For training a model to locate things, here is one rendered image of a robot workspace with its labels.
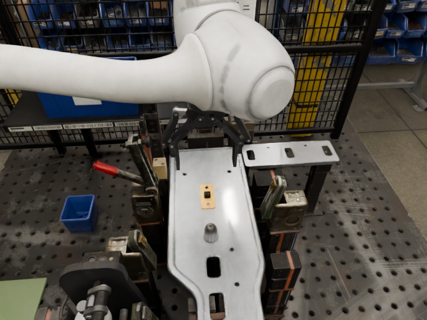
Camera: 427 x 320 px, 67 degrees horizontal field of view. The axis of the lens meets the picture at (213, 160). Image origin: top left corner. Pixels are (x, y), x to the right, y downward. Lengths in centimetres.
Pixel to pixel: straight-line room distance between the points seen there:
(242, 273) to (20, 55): 58
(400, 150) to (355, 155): 133
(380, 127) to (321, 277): 209
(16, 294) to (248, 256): 74
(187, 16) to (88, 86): 19
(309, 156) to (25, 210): 105
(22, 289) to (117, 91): 89
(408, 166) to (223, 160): 198
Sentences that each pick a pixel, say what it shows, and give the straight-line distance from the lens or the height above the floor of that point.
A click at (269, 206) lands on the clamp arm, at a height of 103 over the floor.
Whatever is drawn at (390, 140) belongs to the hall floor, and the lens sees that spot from 295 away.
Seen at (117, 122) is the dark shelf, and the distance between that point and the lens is 112.
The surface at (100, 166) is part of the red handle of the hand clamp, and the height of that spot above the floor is 114.
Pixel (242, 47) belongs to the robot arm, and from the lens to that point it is 40.
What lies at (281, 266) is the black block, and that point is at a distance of 79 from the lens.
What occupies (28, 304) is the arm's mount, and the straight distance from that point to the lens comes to 117.
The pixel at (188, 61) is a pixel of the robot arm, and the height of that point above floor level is 149.
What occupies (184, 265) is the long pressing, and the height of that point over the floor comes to 100.
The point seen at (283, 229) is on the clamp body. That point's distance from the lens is 90.
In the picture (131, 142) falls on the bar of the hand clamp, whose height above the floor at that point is 122.
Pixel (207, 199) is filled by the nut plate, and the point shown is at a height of 100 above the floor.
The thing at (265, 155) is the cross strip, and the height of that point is 100.
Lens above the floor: 167
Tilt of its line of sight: 44 degrees down
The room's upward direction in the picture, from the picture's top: straight up
